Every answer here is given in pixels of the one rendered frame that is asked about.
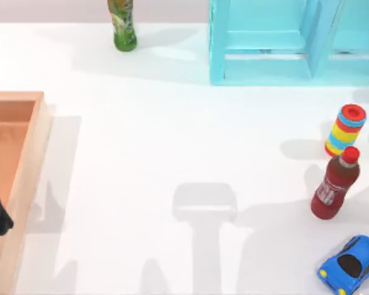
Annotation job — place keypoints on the light blue rack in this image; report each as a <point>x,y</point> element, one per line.
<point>264,61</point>

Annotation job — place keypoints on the green bottle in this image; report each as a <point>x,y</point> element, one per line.
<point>125,33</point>

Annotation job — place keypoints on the red bottle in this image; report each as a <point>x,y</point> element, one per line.
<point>333,187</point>

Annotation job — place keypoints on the stack of coloured rings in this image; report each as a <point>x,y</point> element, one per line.
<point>343,130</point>

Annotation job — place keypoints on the salmon shallow box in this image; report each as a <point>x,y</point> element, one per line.
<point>21,153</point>

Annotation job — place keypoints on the blue toy car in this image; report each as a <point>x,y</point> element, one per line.
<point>356,267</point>

